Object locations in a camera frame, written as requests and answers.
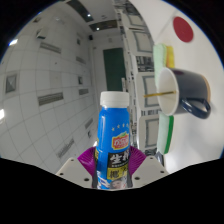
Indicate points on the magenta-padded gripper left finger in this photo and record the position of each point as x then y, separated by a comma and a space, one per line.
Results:
71, 170

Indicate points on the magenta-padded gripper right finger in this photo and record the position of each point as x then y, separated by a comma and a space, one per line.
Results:
150, 168

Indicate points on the blue drink bottle white cap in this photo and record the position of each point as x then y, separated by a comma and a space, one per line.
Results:
112, 126

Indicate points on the thin golden stirring stick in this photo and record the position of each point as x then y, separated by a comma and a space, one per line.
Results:
160, 94

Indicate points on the ceiling lights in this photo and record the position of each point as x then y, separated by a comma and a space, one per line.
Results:
50, 98

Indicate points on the dark blue mug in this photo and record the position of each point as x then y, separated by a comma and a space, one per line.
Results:
191, 90

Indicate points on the green chalkboard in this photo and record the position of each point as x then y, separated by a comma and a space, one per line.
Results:
114, 68

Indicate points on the yellow and green sponge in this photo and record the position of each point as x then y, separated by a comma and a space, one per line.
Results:
160, 56

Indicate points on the classroom desks and chairs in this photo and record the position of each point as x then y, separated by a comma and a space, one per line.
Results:
143, 43

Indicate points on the flat round red coaster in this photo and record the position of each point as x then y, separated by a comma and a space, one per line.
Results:
183, 29

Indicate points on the dark classroom door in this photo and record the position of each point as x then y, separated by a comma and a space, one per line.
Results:
103, 25

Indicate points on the black wall speaker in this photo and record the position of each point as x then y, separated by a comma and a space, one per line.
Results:
90, 37

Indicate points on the dark high wall window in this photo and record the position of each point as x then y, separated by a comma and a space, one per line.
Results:
80, 8

